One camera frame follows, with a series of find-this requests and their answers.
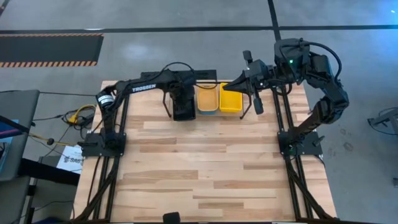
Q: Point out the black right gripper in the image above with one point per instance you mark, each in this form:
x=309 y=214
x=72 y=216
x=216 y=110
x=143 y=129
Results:
x=262 y=74

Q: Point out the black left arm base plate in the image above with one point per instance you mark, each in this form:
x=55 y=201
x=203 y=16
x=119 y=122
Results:
x=90 y=150

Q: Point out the black tube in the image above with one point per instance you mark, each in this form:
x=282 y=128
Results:
x=12 y=124

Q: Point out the black metal frame stand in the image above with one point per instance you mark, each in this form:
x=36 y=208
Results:
x=214 y=116

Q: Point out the black slotted plastic basket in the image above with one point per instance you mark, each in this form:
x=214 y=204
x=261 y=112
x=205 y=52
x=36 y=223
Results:
x=186 y=116

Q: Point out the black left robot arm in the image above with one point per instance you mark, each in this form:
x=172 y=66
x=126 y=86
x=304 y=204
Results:
x=146 y=88

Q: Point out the blue flat object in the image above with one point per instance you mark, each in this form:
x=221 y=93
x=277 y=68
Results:
x=6 y=128

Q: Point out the orange plastic basket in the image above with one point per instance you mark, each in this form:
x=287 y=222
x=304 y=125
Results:
x=207 y=101

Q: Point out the black table camera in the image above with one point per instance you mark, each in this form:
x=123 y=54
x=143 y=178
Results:
x=171 y=217

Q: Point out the grey cabinet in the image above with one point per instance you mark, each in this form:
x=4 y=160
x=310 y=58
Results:
x=12 y=199

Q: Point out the black aluminium table frame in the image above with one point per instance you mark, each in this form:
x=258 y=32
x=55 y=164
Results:
x=276 y=107

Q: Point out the grey cart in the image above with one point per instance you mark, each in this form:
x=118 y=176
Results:
x=18 y=102

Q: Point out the black floor beam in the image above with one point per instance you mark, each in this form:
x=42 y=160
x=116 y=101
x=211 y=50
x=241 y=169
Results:
x=46 y=171

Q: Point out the white printed paper sheet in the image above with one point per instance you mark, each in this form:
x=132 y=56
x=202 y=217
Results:
x=71 y=158

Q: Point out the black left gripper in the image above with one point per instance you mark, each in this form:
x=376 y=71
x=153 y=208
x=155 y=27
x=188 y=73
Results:
x=183 y=88

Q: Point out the black hazard-striped floor mat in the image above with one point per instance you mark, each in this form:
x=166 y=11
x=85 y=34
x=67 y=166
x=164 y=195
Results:
x=46 y=48

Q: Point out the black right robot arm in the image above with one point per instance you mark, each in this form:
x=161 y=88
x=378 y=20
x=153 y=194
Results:
x=329 y=90

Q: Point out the yellow slotted plastic basket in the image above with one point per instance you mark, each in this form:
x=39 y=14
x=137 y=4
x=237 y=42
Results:
x=231 y=101

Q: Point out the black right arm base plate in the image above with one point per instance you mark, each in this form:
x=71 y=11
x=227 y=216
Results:
x=311 y=151

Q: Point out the grey metal stand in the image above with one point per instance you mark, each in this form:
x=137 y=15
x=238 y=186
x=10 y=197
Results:
x=385 y=118

